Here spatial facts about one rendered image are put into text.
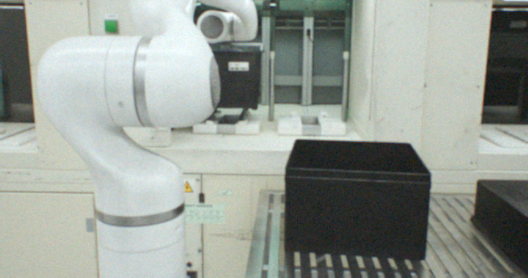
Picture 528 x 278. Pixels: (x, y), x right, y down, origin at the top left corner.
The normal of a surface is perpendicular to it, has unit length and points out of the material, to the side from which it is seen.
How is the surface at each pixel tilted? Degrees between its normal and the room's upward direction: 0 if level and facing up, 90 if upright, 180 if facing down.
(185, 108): 117
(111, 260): 90
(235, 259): 90
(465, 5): 90
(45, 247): 90
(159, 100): 107
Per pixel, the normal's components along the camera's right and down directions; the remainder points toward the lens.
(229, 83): -0.03, 0.19
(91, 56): -0.04, -0.44
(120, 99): -0.05, 0.42
